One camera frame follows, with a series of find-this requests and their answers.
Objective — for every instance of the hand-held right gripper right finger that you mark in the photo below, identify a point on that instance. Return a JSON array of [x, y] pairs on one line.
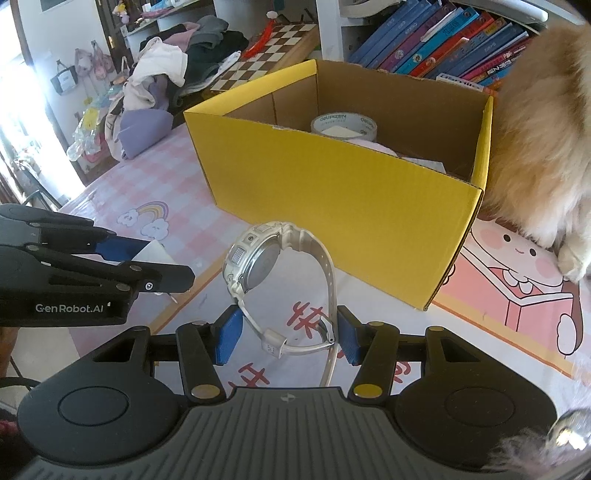
[[349, 334]]

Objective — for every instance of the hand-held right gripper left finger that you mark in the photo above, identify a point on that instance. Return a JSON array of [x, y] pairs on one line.
[[229, 334]]

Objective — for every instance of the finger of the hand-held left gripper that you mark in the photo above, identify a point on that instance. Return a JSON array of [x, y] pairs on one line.
[[120, 247], [152, 277]]

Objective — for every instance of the white pronged charger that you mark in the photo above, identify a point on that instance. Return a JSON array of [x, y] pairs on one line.
[[154, 254]]

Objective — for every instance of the white wristwatch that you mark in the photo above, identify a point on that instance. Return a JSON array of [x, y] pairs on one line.
[[261, 263]]

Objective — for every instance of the yellow cardboard box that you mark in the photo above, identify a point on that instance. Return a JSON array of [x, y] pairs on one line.
[[323, 198]]

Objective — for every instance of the pink plush toy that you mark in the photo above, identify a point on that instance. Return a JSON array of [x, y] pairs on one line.
[[378, 147]]

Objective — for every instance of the grey tape roll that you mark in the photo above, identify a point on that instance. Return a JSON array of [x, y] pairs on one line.
[[323, 122]]

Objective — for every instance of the clear plastic bags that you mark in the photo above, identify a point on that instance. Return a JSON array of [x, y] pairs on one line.
[[87, 134]]

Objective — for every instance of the lilac sweatshirt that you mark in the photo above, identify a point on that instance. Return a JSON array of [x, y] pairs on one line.
[[143, 131]]

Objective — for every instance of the dark tote bag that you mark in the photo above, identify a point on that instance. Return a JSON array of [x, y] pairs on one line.
[[63, 81]]

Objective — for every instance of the pink backpack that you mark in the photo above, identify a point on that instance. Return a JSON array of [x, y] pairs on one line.
[[94, 62]]

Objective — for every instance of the grey fluffy pompom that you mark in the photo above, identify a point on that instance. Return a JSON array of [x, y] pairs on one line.
[[521, 447]]

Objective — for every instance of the pile of clothes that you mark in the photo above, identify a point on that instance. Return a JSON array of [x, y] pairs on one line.
[[194, 50]]

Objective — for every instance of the wooden chessboard box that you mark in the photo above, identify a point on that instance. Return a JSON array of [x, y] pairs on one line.
[[268, 50]]

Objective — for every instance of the red plastic piece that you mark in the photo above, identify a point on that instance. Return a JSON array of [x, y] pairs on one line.
[[258, 39]]

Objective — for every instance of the white and orange carton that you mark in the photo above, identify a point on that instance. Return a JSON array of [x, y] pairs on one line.
[[461, 83]]

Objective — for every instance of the orange and white cat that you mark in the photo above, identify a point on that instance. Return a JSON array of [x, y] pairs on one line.
[[545, 138]]

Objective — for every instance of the row of colourful books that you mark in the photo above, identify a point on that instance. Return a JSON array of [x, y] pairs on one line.
[[429, 37]]

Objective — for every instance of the white shelf frame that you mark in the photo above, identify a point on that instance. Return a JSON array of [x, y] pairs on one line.
[[332, 27]]

